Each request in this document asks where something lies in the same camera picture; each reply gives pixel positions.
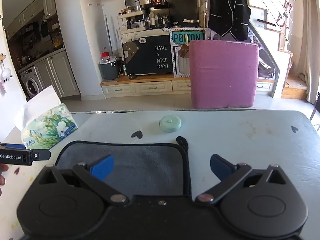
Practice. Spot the pink chair back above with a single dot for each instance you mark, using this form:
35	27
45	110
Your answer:
223	74

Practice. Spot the round green tape measure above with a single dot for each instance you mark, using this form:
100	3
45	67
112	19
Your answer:
170	123

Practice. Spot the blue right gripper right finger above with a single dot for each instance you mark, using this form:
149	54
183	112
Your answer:
230	176

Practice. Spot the black cabinet with white text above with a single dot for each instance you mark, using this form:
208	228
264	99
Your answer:
148	56

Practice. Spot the washing machine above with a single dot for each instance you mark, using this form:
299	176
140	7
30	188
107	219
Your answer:
31	80

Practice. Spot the left hand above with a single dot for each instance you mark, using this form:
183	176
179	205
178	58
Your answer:
4	168

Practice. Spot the purple and grey towel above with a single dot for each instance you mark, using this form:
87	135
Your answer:
160	169

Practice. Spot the floral tissue pack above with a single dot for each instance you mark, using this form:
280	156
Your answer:
46	121

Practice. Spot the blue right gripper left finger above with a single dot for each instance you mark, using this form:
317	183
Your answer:
93	176

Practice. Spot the black vest with white trim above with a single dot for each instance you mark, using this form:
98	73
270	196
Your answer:
230	17

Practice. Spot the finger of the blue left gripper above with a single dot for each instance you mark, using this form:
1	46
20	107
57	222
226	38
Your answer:
41	154
20	146

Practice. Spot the teal potion sign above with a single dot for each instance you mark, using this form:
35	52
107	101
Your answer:
182	37

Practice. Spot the grey trash bin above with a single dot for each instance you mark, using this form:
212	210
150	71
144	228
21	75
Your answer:
109	68

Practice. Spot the white shelf rack with bottles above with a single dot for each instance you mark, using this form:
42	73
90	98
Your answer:
131	22

